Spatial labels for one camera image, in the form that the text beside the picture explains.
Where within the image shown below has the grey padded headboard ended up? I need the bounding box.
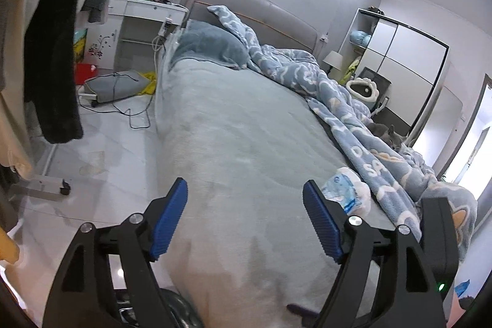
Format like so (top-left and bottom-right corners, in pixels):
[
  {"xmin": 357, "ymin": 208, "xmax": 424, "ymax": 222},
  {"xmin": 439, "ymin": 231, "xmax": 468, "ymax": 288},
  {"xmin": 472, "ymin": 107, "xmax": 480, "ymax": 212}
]
[{"xmin": 184, "ymin": 0, "xmax": 321, "ymax": 57}]

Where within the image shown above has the bed with grey-green sheet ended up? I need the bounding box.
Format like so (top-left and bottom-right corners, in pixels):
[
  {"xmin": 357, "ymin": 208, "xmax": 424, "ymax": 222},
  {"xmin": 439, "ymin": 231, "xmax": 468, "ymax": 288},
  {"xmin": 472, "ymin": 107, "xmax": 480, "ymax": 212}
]
[{"xmin": 153, "ymin": 18, "xmax": 424, "ymax": 328}]

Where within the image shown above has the white clothes rack base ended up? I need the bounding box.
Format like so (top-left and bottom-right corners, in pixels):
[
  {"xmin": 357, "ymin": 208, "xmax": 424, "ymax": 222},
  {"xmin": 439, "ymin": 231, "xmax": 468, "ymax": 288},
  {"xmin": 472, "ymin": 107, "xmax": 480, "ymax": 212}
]
[{"xmin": 7, "ymin": 143, "xmax": 72, "ymax": 201}]

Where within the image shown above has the white dressing table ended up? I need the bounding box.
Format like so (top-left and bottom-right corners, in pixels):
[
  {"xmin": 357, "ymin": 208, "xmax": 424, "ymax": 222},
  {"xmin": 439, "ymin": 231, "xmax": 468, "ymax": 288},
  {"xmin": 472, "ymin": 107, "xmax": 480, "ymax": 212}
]
[{"xmin": 82, "ymin": 0, "xmax": 188, "ymax": 73}]

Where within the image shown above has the white wardrobe with black trim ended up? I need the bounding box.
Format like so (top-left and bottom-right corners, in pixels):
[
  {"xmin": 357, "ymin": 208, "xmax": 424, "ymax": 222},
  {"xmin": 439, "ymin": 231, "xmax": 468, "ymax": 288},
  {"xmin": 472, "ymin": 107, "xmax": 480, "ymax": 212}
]
[{"xmin": 339, "ymin": 8, "xmax": 449, "ymax": 139}]

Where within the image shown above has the blue-grey pillow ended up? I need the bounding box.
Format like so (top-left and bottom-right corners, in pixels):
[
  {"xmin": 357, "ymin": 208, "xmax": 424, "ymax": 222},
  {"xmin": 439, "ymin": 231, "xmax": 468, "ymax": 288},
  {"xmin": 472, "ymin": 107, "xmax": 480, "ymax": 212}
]
[{"xmin": 169, "ymin": 20, "xmax": 250, "ymax": 70}]

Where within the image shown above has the white cloud cat bed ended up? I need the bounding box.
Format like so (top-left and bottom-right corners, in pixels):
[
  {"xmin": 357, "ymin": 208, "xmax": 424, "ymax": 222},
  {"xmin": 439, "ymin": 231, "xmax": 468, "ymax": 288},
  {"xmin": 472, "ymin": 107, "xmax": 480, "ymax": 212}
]
[{"xmin": 345, "ymin": 77, "xmax": 379, "ymax": 108}]

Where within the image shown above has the black hanging garment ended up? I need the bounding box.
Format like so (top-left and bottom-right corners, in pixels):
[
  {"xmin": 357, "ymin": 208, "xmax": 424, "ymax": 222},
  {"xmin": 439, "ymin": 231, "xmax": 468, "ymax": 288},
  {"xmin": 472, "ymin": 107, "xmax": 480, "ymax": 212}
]
[{"xmin": 24, "ymin": 0, "xmax": 83, "ymax": 144}]

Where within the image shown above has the blue white plastic wrapper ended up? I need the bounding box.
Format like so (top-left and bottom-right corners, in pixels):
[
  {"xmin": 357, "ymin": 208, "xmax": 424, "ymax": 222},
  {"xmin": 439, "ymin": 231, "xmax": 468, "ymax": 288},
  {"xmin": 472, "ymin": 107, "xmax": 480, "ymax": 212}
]
[{"xmin": 321, "ymin": 173, "xmax": 361, "ymax": 215}]

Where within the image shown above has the yellow cloth on floor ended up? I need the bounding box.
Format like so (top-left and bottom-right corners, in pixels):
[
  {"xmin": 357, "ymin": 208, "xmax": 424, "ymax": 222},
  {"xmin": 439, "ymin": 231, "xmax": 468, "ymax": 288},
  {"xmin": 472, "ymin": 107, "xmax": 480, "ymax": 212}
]
[{"xmin": 138, "ymin": 72, "xmax": 157, "ymax": 96}]

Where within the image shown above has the cream hanging coat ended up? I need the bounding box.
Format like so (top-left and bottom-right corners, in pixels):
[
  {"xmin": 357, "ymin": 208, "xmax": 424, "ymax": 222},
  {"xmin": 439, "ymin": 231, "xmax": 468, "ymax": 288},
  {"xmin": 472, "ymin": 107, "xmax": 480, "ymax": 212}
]
[{"xmin": 1, "ymin": 0, "xmax": 33, "ymax": 179}]

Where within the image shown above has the grey cat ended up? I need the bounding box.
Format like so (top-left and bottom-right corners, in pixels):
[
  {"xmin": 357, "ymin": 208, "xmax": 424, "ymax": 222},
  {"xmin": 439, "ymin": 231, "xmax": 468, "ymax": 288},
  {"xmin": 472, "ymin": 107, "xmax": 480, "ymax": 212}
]
[{"xmin": 367, "ymin": 122, "xmax": 407, "ymax": 152}]

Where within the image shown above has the bedside table lamp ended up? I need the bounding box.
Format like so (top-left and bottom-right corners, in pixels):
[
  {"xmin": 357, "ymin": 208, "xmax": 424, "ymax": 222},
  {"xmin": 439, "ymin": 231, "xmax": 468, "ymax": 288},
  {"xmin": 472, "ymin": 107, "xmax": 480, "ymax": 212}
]
[{"xmin": 323, "ymin": 51, "xmax": 343, "ymax": 74}]

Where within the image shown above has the red box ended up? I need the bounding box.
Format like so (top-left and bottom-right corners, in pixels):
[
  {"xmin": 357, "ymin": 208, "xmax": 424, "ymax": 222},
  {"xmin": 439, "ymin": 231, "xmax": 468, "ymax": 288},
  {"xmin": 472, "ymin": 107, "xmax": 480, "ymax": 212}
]
[{"xmin": 74, "ymin": 62, "xmax": 97, "ymax": 86}]

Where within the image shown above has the blue cloud pattern blanket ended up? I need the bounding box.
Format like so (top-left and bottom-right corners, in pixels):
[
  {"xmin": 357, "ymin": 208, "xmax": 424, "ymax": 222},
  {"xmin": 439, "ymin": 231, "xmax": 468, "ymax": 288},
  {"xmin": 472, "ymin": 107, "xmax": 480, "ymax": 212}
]
[{"xmin": 207, "ymin": 5, "xmax": 477, "ymax": 261}]

